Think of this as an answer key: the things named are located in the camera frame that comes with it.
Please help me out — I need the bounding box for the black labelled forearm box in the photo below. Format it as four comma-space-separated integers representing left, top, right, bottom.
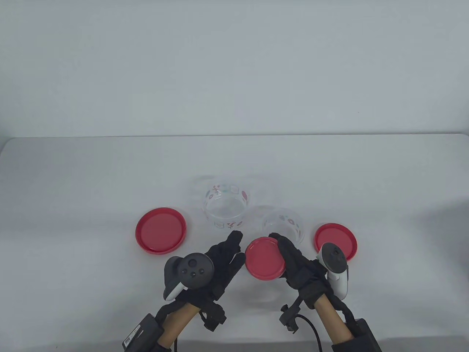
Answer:
122, 313, 164, 352

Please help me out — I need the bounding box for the small red lid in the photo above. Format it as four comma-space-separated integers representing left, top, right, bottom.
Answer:
244, 236, 287, 282

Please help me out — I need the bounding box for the medium red lid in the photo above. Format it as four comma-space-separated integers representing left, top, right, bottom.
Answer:
314, 222, 358, 262

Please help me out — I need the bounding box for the gray forearm box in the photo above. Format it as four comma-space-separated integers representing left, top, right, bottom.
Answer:
332, 318, 382, 352

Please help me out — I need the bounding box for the white and black hand controller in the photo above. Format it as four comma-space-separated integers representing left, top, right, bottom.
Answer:
317, 242, 349, 298
163, 253, 215, 302

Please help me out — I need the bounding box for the small clear printed food container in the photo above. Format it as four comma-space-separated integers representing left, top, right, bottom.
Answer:
267, 214, 302, 242

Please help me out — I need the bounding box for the large clear printed food container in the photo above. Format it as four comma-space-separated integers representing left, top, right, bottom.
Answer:
200, 180, 254, 231

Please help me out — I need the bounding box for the large red lid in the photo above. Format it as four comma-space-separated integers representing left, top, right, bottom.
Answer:
135, 207, 187, 255

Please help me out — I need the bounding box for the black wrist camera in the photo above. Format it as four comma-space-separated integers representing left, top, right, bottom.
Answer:
279, 293, 304, 334
200, 304, 227, 332

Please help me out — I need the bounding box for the person's right hand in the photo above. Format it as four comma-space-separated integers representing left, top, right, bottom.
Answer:
269, 232, 333, 310

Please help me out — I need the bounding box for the medium clear printed food container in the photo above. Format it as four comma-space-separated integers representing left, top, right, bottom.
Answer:
259, 210, 307, 247

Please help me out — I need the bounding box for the person's right forearm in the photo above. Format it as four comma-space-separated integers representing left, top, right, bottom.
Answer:
316, 293, 354, 341

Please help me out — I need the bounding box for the person's left forearm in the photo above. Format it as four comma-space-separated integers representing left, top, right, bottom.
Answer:
158, 301, 201, 349

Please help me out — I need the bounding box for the person's left hand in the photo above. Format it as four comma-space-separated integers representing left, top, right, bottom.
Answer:
189, 230, 246, 304

